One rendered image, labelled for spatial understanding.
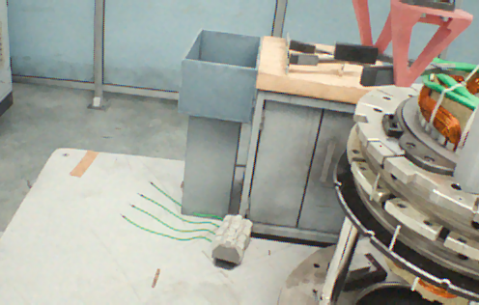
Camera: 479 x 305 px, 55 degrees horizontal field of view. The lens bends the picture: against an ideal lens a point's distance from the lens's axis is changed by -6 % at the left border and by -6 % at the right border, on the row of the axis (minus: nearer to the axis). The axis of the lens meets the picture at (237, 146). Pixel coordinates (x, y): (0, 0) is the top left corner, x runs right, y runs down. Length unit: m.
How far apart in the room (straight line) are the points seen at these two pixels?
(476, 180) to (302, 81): 0.32
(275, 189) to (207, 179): 0.11
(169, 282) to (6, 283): 0.23
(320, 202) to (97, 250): 0.35
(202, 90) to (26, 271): 0.37
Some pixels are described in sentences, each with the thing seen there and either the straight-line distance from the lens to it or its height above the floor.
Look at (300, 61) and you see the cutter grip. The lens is 0.69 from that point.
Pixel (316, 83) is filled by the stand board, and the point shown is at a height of 1.06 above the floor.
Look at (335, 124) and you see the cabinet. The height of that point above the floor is 1.00.
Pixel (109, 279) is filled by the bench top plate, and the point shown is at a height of 0.78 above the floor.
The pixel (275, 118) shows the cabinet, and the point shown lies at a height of 1.00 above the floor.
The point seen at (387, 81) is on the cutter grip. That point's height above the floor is 1.17.
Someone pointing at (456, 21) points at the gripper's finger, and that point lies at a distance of 0.41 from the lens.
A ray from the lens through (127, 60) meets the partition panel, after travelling 2.91.
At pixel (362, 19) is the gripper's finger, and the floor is 1.20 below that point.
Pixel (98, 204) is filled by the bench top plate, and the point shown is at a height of 0.78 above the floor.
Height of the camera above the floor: 1.30
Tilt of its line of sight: 29 degrees down
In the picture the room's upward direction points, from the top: 8 degrees clockwise
